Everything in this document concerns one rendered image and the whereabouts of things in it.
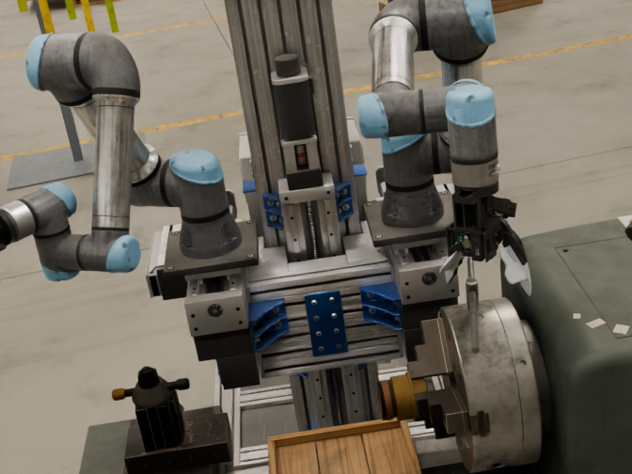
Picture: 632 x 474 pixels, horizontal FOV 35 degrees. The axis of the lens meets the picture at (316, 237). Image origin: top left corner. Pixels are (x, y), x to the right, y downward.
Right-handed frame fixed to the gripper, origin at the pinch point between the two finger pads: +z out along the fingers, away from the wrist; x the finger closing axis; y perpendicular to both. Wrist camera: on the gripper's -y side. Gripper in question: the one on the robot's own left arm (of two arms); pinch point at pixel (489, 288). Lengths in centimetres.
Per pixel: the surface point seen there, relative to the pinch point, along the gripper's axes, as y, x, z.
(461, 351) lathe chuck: 1.4, -5.7, 12.7
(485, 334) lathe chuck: -3.5, -3.3, 11.4
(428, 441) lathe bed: -14, -24, 47
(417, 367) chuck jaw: -2.2, -17.5, 20.7
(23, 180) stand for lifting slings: -235, -443, 109
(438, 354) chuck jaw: -5.9, -14.7, 19.2
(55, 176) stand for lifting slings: -247, -425, 109
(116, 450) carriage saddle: 24, -79, 40
